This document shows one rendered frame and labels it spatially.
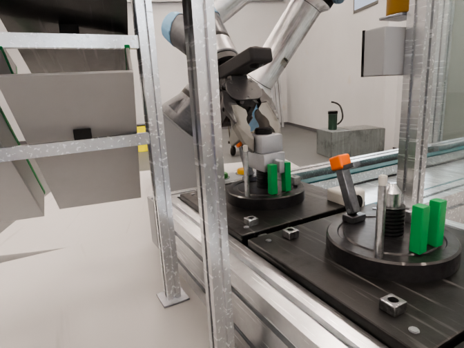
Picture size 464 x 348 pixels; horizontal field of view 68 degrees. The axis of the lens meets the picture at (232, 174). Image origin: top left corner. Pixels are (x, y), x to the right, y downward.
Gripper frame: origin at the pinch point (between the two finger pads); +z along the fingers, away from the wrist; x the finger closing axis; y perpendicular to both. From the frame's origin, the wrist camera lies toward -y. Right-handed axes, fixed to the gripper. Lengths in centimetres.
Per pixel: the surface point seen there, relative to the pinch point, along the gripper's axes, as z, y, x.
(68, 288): 10.7, 20.4, 33.6
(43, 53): -12.7, -7.4, 31.5
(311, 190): 8.5, 5.7, -9.2
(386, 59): -0.9, -17.6, -13.4
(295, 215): 14.1, -0.8, 1.3
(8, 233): -12, 47, 44
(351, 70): -331, 331, -529
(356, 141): -157, 311, -407
